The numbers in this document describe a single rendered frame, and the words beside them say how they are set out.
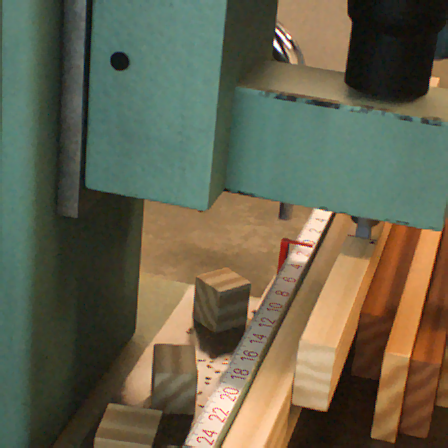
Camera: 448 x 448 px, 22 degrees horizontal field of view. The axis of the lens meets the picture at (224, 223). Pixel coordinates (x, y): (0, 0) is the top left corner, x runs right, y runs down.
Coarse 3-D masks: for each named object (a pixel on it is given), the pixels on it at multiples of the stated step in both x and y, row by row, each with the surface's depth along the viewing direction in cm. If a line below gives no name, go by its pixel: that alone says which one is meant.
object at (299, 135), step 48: (240, 96) 67; (288, 96) 67; (336, 96) 67; (432, 96) 69; (240, 144) 68; (288, 144) 68; (336, 144) 67; (384, 144) 66; (432, 144) 65; (240, 192) 70; (288, 192) 69; (336, 192) 68; (384, 192) 67; (432, 192) 66
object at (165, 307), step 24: (144, 288) 100; (168, 288) 101; (192, 288) 101; (144, 312) 96; (168, 312) 97; (192, 312) 97; (144, 336) 93; (168, 336) 93; (192, 336) 93; (216, 336) 94; (240, 336) 94; (120, 360) 89; (144, 360) 89; (216, 360) 90; (120, 384) 86; (144, 384) 86; (216, 384) 87; (96, 408) 82; (72, 432) 79; (96, 432) 80; (168, 432) 80
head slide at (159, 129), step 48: (96, 0) 64; (144, 0) 63; (192, 0) 62; (240, 0) 64; (96, 48) 65; (144, 48) 64; (192, 48) 63; (240, 48) 67; (96, 96) 66; (144, 96) 65; (192, 96) 64; (96, 144) 67; (144, 144) 66; (192, 144) 65; (144, 192) 67; (192, 192) 67
